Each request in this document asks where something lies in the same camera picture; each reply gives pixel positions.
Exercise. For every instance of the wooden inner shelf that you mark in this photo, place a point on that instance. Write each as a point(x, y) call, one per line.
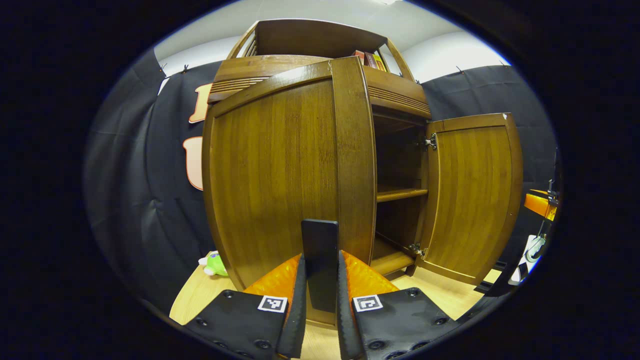
point(400, 194)

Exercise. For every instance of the wooden cabinet door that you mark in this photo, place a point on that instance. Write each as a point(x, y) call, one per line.
point(475, 200)
point(270, 175)

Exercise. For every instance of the metal door hinge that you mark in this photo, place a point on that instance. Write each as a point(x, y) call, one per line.
point(418, 249)
point(430, 142)

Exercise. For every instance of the yellow book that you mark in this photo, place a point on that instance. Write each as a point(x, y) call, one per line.
point(380, 62)

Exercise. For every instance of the black backdrop cloth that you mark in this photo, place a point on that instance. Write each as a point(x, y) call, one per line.
point(145, 200)

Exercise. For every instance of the green plush toy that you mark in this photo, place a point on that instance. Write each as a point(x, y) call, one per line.
point(215, 264)

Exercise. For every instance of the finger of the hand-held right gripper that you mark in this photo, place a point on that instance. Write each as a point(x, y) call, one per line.
point(540, 205)

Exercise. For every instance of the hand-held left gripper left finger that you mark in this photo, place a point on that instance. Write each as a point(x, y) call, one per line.
point(297, 310)

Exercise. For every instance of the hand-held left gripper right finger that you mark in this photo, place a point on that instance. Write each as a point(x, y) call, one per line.
point(344, 315)

